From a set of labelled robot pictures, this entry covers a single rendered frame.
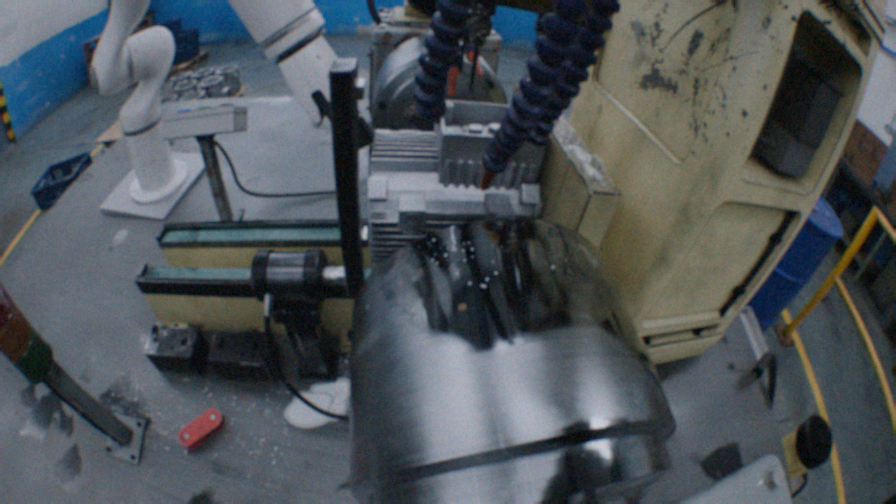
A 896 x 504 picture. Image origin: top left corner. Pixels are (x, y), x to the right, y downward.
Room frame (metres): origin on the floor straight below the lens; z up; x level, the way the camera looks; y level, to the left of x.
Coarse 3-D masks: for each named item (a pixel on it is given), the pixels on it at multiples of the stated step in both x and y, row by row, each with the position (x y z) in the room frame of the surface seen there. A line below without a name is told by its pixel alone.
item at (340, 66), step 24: (336, 72) 0.26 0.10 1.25; (336, 96) 0.26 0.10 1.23; (360, 96) 0.27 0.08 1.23; (336, 120) 0.26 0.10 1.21; (336, 144) 0.26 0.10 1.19; (336, 168) 0.26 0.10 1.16; (336, 192) 0.26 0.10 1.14; (360, 216) 0.28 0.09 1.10; (360, 240) 0.27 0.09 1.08; (360, 264) 0.27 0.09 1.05
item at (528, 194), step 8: (368, 184) 0.35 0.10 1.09; (376, 184) 0.35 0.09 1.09; (384, 184) 0.35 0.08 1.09; (528, 184) 0.39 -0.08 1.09; (536, 184) 0.39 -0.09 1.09; (368, 192) 0.34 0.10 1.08; (376, 192) 0.35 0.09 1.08; (384, 192) 0.35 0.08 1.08; (520, 192) 0.39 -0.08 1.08; (528, 192) 0.38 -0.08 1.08; (536, 192) 0.39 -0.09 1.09; (376, 200) 0.35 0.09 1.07; (384, 200) 0.35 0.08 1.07; (520, 200) 0.38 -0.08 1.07; (528, 200) 0.38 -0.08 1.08; (536, 200) 0.38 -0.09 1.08
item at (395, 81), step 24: (408, 48) 0.73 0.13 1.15; (384, 72) 0.69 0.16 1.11; (408, 72) 0.63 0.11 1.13; (384, 96) 0.62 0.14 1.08; (408, 96) 0.63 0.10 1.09; (456, 96) 0.64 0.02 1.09; (480, 96) 0.65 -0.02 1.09; (504, 96) 0.67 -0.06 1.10; (384, 120) 0.62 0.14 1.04; (408, 120) 0.60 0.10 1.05
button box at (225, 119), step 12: (204, 108) 0.57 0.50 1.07; (216, 108) 0.56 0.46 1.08; (228, 108) 0.56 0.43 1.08; (240, 108) 0.59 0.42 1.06; (168, 120) 0.53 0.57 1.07; (180, 120) 0.54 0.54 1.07; (192, 120) 0.54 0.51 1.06; (204, 120) 0.55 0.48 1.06; (216, 120) 0.55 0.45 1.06; (228, 120) 0.55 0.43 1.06; (240, 120) 0.58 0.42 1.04; (168, 132) 0.52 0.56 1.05; (180, 132) 0.53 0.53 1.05; (192, 132) 0.53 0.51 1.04; (204, 132) 0.54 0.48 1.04; (216, 132) 0.54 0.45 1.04; (228, 132) 0.55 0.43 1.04
